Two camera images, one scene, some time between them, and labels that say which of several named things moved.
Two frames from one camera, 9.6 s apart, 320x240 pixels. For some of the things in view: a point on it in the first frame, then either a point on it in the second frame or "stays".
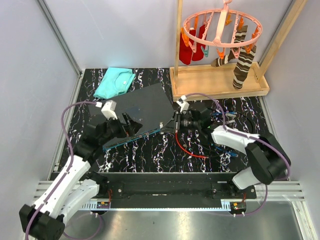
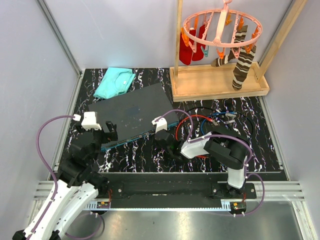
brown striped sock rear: [240, 37] stays
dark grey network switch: [151, 107] stays
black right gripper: [178, 116] to [157, 143]
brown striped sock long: [244, 64] stays
